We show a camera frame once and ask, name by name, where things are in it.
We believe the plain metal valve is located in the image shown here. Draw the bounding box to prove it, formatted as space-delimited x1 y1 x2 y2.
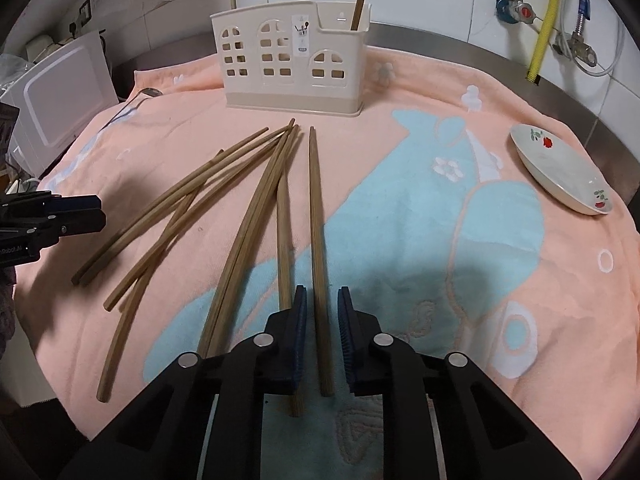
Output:
552 32 600 69

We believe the cream plastic object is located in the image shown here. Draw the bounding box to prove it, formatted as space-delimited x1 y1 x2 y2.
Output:
25 34 64 59

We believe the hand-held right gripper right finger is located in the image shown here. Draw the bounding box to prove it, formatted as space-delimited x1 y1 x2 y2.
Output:
338 286 597 480

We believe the person's left forearm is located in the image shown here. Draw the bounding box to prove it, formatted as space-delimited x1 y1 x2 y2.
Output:
0 265 21 357

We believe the metal valve with blue handle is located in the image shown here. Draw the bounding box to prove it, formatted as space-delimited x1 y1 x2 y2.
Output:
490 0 544 26

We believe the pile of wooden chopsticks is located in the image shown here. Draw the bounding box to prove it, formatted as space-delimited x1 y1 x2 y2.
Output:
71 118 306 418

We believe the thin white hose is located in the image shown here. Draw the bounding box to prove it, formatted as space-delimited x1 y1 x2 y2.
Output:
559 5 624 79

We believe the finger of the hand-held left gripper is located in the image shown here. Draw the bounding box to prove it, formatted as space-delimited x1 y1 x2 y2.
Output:
2 209 107 249
2 190 104 214

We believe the white flower print dish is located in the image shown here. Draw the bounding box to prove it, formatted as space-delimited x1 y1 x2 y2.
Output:
509 122 612 216

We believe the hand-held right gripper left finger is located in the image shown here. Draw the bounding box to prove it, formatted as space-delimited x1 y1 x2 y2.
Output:
60 285 308 480

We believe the yellow corrugated hose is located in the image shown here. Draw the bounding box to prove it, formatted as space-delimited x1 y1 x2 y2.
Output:
526 0 562 86

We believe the pink and blue printed towel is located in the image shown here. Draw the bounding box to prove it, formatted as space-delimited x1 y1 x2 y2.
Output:
15 42 640 480

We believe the cream plastic utensil holder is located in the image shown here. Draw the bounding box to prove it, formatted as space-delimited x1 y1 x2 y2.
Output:
209 1 374 119

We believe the metal spoon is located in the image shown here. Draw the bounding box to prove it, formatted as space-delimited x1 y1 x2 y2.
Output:
102 87 165 128

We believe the white appliance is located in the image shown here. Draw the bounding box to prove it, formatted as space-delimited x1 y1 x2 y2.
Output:
0 30 121 176

